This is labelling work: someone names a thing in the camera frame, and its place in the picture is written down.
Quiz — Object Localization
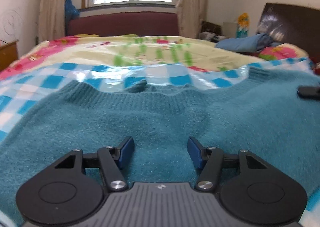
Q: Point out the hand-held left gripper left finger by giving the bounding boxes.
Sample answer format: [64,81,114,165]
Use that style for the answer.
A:
[54,136,135,192]

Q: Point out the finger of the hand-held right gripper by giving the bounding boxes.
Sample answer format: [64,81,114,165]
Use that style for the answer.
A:
[297,86,320,98]

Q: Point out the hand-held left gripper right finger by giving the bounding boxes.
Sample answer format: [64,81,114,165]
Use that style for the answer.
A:
[187,137,269,192]

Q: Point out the teal sweater with white flowers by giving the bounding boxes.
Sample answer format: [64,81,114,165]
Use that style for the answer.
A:
[0,66,320,227]

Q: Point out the blue folded clothes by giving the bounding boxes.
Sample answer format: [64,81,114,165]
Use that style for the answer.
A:
[215,33,281,53]

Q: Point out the red floral pillow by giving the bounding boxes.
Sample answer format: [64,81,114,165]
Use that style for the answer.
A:
[258,44,309,62]

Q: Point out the dark wooden headboard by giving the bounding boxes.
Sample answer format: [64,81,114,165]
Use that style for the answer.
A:
[255,2,320,65]

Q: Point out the yellow flower printed bag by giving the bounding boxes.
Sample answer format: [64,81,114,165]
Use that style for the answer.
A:
[236,12,251,39]

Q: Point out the floral bed blanket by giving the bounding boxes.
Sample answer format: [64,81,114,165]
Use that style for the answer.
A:
[0,34,310,81]

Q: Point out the blue checked plastic sheet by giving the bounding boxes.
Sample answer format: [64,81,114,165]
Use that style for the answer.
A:
[0,57,320,227]

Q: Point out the dark patterned bag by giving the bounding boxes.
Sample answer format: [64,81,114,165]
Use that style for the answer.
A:
[199,21,223,43]

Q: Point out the yellow green cloth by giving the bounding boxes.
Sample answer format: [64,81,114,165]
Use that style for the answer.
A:
[74,33,138,38]

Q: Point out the beige curtain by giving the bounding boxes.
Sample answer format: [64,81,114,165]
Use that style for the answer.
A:
[174,0,210,40]
[37,0,70,41]

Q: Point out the blue plastic bag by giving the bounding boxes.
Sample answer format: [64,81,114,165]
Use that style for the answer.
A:
[64,0,81,22]

